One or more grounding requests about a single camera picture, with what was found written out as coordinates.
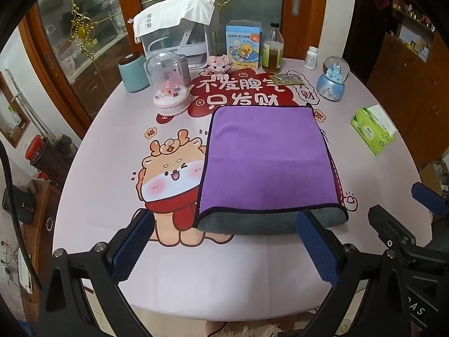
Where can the pink glass dome ornament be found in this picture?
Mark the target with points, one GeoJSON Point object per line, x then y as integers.
{"type": "Point", "coordinates": [171, 95]}

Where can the green tissue pack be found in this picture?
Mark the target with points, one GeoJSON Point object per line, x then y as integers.
{"type": "Point", "coordinates": [374, 127]}

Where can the teal cylindrical speaker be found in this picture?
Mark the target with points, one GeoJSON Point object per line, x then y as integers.
{"type": "Point", "coordinates": [132, 72]}

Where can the amber liquid glass bottle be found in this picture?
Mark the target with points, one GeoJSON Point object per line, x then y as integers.
{"type": "Point", "coordinates": [273, 46]}

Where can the white plastic appliance box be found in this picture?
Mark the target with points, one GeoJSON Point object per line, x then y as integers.
{"type": "Point", "coordinates": [190, 39]}

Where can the purple and grey towel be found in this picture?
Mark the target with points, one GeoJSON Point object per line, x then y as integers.
{"type": "Point", "coordinates": [263, 165]}

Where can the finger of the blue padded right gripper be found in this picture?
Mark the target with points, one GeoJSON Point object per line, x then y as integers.
{"type": "Point", "coordinates": [340, 265]}

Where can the silver metal can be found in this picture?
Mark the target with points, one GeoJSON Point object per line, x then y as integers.
{"type": "Point", "coordinates": [185, 69]}

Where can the pink plush toy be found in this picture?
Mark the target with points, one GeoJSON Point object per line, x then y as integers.
{"type": "Point", "coordinates": [219, 64]}

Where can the gold foil packet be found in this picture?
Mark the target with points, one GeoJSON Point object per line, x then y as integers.
{"type": "Point", "coordinates": [287, 79]}

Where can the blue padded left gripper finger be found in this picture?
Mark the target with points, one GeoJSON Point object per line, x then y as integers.
{"type": "Point", "coordinates": [105, 266]}

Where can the white folded cloth bag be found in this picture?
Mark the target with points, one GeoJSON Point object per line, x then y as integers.
{"type": "Point", "coordinates": [169, 13]}

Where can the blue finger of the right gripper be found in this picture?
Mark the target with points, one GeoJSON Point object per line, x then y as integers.
{"type": "Point", "coordinates": [437, 204]}

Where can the dark wooden shelf cabinet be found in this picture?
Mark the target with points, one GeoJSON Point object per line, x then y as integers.
{"type": "Point", "coordinates": [404, 63]}

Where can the small white pill bottle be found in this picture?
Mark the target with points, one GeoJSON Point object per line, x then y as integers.
{"type": "Point", "coordinates": [311, 58]}

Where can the blue duck printed box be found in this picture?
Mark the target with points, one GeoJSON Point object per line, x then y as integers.
{"type": "Point", "coordinates": [243, 43]}

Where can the blue castle snow globe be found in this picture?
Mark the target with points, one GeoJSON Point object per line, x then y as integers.
{"type": "Point", "coordinates": [331, 84]}

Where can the wooden glass display cabinet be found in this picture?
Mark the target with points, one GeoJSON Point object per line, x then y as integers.
{"type": "Point", "coordinates": [75, 47]}

